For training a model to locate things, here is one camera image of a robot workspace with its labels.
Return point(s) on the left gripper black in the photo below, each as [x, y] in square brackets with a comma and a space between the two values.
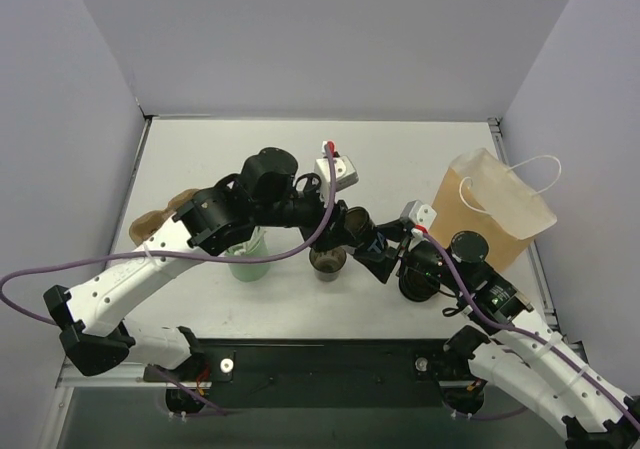
[326, 224]

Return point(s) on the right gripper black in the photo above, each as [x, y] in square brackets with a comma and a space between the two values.
[396, 241]

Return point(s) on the black takeout coffee cup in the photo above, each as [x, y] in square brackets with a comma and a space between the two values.
[373, 240]

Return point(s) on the black cup lid stack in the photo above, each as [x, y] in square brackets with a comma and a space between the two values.
[418, 279]

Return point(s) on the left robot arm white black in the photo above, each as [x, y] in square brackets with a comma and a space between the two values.
[97, 335]

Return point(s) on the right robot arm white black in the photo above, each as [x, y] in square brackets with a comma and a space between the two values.
[506, 342]

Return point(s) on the brown paper takeout bag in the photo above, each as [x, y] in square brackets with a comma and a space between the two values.
[479, 193]

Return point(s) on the white wrapped straw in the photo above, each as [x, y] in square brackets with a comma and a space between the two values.
[249, 245]

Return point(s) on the green straw holder cup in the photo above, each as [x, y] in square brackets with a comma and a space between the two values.
[250, 272]

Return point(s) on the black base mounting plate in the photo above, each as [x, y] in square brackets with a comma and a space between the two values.
[239, 374]

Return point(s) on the brown cardboard cup carrier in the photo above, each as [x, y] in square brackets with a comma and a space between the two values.
[146, 225]

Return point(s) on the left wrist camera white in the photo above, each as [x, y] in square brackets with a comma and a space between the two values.
[346, 174]

